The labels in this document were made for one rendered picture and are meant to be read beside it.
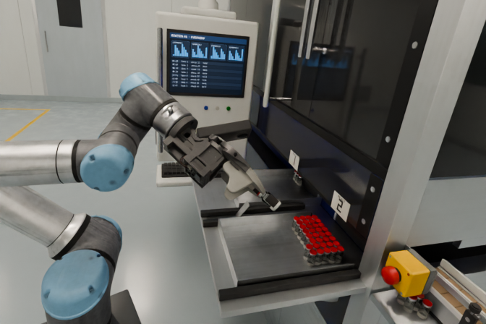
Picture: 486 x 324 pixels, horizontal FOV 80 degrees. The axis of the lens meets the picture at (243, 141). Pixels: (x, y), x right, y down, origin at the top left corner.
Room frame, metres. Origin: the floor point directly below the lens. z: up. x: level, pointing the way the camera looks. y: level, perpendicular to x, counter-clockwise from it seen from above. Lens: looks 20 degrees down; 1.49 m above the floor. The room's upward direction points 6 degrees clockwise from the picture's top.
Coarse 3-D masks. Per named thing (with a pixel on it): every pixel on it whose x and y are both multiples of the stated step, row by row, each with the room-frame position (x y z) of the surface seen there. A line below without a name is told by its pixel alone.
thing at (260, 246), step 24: (240, 216) 0.82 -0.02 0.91; (264, 216) 0.84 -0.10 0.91; (288, 216) 0.87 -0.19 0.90; (240, 240) 0.74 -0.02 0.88; (264, 240) 0.75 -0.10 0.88; (288, 240) 0.77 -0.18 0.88; (240, 264) 0.64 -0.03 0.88; (264, 264) 0.65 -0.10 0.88; (288, 264) 0.66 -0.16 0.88; (336, 264) 0.68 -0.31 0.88
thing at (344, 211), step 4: (336, 192) 0.81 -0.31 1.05; (336, 196) 0.80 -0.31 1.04; (340, 196) 0.79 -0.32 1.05; (332, 200) 0.82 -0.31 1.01; (336, 200) 0.80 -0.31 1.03; (344, 200) 0.77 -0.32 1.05; (332, 204) 0.81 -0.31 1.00; (336, 204) 0.79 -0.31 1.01; (340, 204) 0.78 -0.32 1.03; (344, 204) 0.76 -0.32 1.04; (348, 204) 0.75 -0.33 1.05; (340, 208) 0.77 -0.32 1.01; (344, 208) 0.76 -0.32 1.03; (348, 208) 0.74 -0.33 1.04; (336, 212) 0.79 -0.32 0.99; (344, 212) 0.75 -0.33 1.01; (348, 212) 0.74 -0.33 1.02; (344, 216) 0.75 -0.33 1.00; (344, 220) 0.75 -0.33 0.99
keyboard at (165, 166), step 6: (174, 162) 1.37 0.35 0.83; (162, 168) 1.31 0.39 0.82; (168, 168) 1.29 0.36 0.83; (174, 168) 1.30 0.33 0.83; (180, 168) 1.31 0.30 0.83; (162, 174) 1.24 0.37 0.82; (168, 174) 1.25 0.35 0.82; (174, 174) 1.25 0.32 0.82; (180, 174) 1.26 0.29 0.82; (186, 174) 1.26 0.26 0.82
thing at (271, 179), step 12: (264, 180) 1.16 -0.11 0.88; (276, 180) 1.17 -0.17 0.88; (288, 180) 1.19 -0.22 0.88; (276, 192) 1.06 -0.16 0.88; (288, 192) 1.07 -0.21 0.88; (300, 192) 1.08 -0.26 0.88; (240, 204) 0.91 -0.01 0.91; (252, 204) 0.92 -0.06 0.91; (264, 204) 0.93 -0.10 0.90; (312, 204) 0.99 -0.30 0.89
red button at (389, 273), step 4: (384, 268) 0.54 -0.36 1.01; (388, 268) 0.54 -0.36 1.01; (392, 268) 0.53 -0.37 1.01; (384, 272) 0.54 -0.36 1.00; (388, 272) 0.53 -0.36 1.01; (392, 272) 0.53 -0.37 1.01; (396, 272) 0.53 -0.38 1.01; (384, 276) 0.53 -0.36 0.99; (388, 276) 0.52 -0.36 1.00; (392, 276) 0.52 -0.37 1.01; (396, 276) 0.52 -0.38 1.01; (384, 280) 0.53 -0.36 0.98; (388, 280) 0.52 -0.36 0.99; (392, 280) 0.52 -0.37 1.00; (396, 280) 0.52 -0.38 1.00; (388, 284) 0.52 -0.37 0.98; (392, 284) 0.52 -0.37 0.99
